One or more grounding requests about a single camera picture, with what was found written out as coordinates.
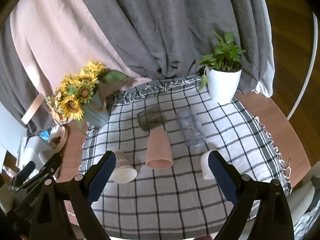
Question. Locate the pink plastic cup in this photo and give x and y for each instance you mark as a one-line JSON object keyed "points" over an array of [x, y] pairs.
{"points": [[158, 154]]}

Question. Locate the black clamp tool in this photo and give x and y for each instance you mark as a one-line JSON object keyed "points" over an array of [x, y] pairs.
{"points": [[19, 197]]}

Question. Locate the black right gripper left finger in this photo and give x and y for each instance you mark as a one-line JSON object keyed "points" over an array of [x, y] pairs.
{"points": [[84, 189]]}

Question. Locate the white plastic cup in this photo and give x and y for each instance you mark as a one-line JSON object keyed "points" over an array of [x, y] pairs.
{"points": [[206, 172]]}

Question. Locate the green pothos plant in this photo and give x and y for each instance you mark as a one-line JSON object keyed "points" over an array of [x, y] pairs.
{"points": [[226, 57]]}

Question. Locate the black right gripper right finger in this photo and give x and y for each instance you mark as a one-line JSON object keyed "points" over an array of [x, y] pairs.
{"points": [[238, 189]]}

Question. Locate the white plant pot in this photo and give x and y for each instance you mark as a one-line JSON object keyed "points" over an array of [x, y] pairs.
{"points": [[222, 85]]}

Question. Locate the blue ribbed flower vase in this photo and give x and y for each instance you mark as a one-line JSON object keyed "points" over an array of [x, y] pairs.
{"points": [[96, 112]]}

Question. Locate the pink curtain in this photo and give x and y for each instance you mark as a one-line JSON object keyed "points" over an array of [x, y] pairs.
{"points": [[57, 37]]}

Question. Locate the grey curtain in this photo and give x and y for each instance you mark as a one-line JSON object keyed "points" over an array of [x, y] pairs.
{"points": [[160, 39]]}

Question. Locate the white patterned paper cup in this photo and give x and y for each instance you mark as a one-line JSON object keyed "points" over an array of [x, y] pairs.
{"points": [[123, 172]]}

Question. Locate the checkered white tablecloth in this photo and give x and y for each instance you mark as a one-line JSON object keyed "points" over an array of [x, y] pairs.
{"points": [[176, 202]]}

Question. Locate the dark grey glass cup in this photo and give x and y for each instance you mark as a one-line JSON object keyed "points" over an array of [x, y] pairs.
{"points": [[151, 118]]}

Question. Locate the sunflower bouquet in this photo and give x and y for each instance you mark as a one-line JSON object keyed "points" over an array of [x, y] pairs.
{"points": [[77, 91]]}

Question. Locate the clear blue glass cup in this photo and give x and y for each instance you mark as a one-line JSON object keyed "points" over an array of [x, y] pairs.
{"points": [[190, 127]]}

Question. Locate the white curved floor lamp pole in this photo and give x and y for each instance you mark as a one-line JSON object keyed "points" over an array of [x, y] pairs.
{"points": [[309, 67]]}

